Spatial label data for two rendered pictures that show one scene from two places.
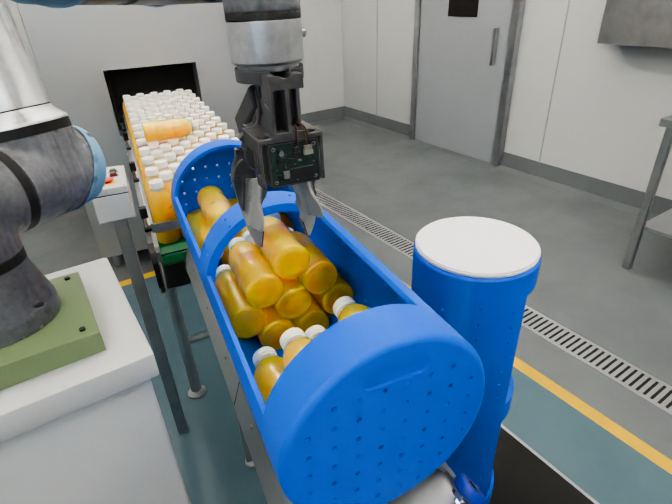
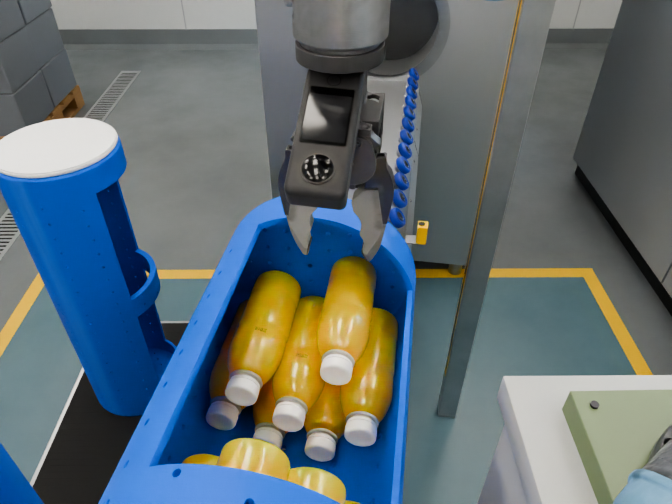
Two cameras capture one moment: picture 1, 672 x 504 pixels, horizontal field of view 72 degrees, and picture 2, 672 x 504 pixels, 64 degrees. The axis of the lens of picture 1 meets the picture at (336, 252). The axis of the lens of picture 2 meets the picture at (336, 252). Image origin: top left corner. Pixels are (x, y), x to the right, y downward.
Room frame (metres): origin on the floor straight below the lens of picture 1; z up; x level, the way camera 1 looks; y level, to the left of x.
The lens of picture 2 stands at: (0.88, 0.29, 1.63)
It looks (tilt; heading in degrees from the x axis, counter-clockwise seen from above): 39 degrees down; 212
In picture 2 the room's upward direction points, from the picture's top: straight up
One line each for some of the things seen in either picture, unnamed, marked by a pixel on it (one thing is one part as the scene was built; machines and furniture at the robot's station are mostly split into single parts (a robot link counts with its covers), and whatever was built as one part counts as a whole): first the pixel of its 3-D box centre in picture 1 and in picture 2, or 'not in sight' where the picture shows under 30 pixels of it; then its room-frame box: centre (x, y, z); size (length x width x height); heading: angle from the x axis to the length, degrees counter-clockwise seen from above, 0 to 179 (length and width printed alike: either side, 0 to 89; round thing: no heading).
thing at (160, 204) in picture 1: (163, 213); not in sight; (1.27, 0.51, 0.99); 0.07 x 0.07 x 0.19
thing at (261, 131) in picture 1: (277, 125); (340, 108); (0.51, 0.06, 1.43); 0.09 x 0.08 x 0.12; 23
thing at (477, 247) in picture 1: (476, 244); not in sight; (0.93, -0.32, 1.03); 0.28 x 0.28 x 0.01
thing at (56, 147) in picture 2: not in sight; (55, 145); (0.28, -0.87, 1.03); 0.28 x 0.28 x 0.01
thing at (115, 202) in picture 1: (111, 192); not in sight; (1.30, 0.66, 1.05); 0.20 x 0.10 x 0.10; 23
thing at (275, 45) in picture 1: (269, 44); (336, 13); (0.52, 0.06, 1.51); 0.08 x 0.08 x 0.05
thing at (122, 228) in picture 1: (154, 335); not in sight; (1.30, 0.66, 0.50); 0.04 x 0.04 x 1.00; 23
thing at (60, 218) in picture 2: not in sight; (106, 285); (0.28, -0.87, 0.59); 0.28 x 0.28 x 0.88
